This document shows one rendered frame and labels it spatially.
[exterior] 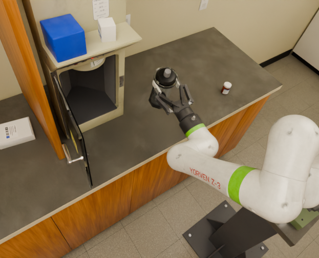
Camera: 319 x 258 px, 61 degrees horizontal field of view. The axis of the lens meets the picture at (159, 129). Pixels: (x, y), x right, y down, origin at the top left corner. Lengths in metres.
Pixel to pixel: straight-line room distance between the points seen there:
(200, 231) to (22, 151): 1.44
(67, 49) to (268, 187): 0.69
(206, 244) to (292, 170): 1.58
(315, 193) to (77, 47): 0.96
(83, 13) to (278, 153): 0.74
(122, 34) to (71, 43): 0.22
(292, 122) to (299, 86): 2.95
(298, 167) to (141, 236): 1.61
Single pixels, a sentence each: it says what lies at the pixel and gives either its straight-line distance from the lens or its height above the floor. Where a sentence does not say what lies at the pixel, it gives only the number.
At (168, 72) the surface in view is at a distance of 1.18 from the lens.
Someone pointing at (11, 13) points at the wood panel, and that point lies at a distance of 0.82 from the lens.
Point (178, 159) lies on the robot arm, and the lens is 1.01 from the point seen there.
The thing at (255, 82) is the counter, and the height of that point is 0.94.
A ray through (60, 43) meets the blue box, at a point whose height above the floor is 1.58.
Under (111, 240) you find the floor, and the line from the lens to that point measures 2.17.
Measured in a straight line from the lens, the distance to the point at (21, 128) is 1.47.
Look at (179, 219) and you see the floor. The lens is 2.25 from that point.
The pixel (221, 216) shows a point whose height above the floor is 0.01.
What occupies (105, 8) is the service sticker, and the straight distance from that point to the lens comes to 1.03.
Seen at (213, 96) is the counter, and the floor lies 0.94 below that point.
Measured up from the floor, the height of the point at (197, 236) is 0.01.
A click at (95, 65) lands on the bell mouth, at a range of 1.18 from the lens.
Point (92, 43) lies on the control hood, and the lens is 0.99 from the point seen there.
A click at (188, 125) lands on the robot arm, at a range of 1.13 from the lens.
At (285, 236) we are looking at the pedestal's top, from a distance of 1.41.
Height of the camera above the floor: 2.11
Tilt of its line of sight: 54 degrees down
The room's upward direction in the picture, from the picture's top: 12 degrees clockwise
